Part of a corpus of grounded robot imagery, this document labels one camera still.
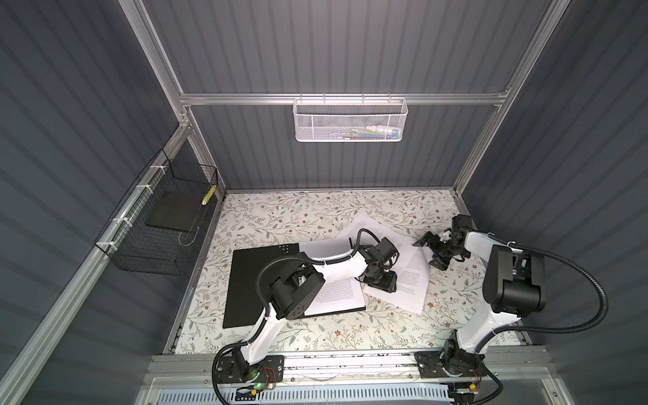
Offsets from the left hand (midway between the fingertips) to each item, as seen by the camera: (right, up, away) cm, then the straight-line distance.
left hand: (393, 289), depth 88 cm
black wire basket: (-74, +22, -16) cm, 78 cm away
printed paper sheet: (-20, -2, +1) cm, 20 cm away
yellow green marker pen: (-62, +33, -7) cm, 71 cm away
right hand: (+15, +12, +8) cm, 20 cm away
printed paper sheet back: (+8, +7, +6) cm, 12 cm away
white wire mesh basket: (-13, +73, +35) cm, 82 cm away
